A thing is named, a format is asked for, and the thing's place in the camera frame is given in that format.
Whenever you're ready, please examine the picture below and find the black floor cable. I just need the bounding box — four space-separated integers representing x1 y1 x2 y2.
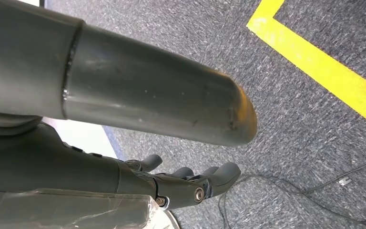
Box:
217 157 366 229

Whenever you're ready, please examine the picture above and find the yellow floor tape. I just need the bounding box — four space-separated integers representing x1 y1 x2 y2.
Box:
246 0 366 134

